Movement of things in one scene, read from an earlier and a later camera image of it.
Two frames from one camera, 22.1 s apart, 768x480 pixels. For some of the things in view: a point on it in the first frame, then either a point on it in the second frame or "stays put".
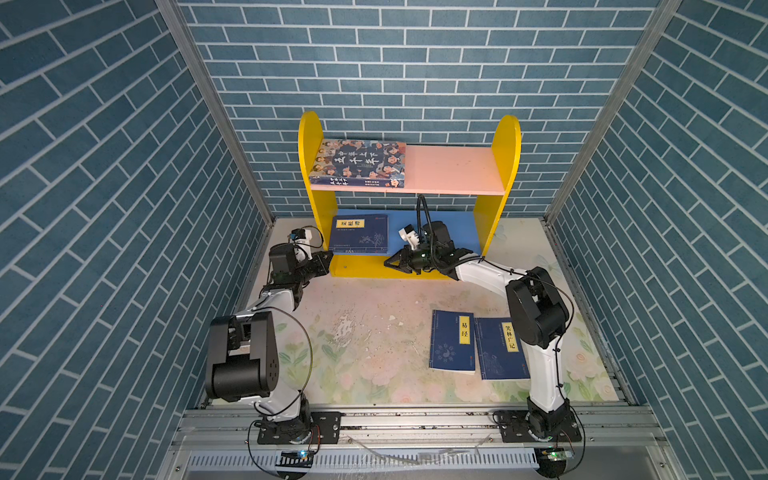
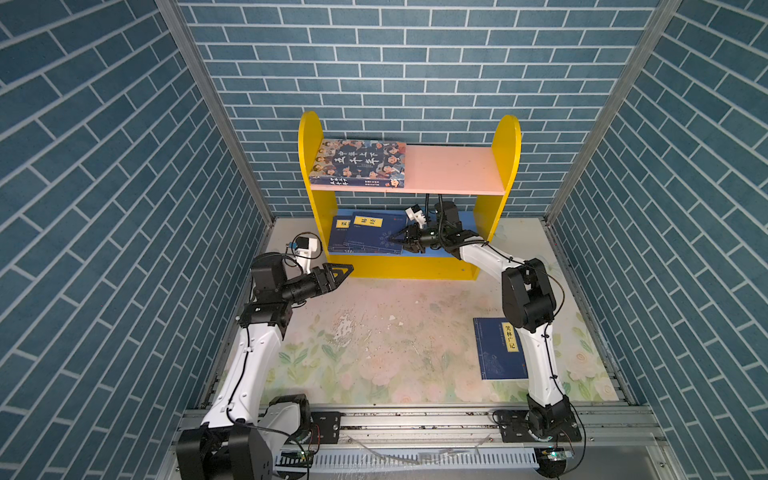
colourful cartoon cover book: x=359 y=163 stays put
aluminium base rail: x=209 y=443 stays put
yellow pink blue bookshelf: x=359 y=241 stays put
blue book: x=500 y=350 stays put
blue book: x=452 y=341 to x=369 y=233
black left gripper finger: x=318 y=256 to x=339 y=271
